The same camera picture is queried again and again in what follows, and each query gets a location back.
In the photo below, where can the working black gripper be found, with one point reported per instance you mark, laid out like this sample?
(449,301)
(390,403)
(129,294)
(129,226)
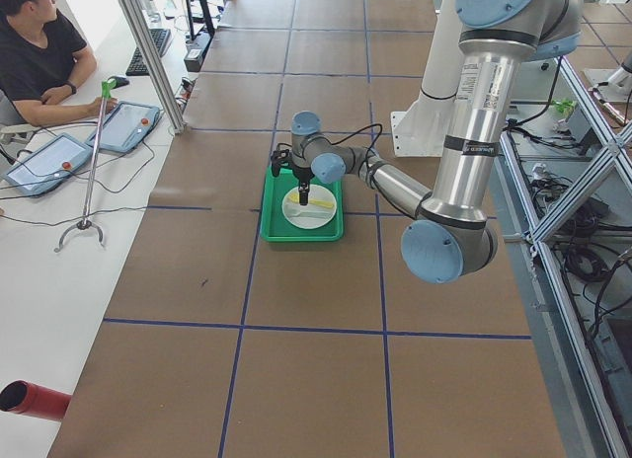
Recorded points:
(300,174)

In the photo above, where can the yellow plastic spoon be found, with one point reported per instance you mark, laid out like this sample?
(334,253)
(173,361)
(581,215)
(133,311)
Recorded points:
(294,197)

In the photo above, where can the working silver robot arm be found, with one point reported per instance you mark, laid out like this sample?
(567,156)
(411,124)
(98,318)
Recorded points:
(449,235)

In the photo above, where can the white round plate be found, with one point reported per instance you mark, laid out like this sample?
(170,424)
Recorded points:
(320,209)

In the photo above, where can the white plastic fork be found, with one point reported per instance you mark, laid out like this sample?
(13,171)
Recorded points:
(311,214)

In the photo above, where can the green plastic tray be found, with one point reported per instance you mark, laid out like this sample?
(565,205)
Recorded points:
(275,228)

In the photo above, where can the far blue teach pendant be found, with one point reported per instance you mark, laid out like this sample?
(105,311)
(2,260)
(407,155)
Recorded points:
(127,125)

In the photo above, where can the blue teach pendant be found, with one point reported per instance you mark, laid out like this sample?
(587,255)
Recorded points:
(127,125)
(46,168)

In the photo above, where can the black computer mouse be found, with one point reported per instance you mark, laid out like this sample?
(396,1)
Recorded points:
(117,82)

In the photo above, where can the near blue teach pendant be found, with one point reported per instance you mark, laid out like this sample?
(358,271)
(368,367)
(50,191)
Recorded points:
(46,168)

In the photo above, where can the seated person black shirt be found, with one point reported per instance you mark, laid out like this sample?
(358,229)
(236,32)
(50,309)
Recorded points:
(44,60)

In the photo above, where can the red cylinder tube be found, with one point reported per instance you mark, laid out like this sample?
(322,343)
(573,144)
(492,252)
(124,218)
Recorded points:
(32,400)

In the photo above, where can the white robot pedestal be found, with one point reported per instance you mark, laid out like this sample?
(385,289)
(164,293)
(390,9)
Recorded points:
(420,130)

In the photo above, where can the aluminium frame post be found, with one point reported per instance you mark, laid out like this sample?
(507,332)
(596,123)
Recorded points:
(132,12)

